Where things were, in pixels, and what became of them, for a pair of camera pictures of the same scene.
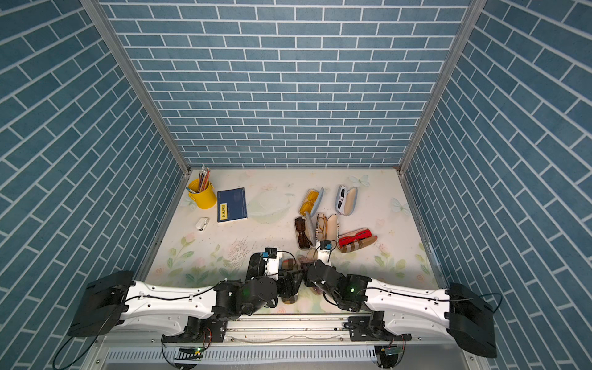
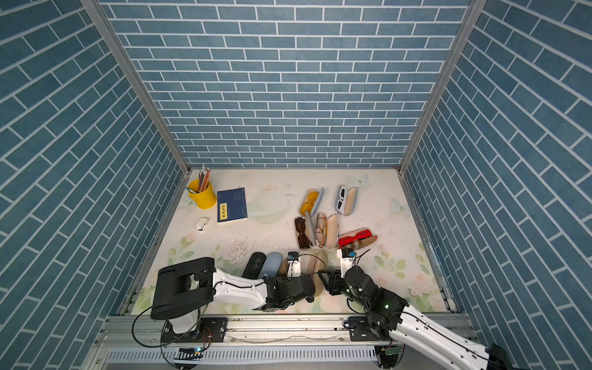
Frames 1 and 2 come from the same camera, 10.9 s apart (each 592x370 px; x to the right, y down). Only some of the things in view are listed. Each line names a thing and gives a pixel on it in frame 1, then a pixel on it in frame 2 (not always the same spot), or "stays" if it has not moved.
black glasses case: (256, 266) stays
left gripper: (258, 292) → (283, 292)
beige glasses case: (327, 228) stays
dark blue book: (231, 205) stays
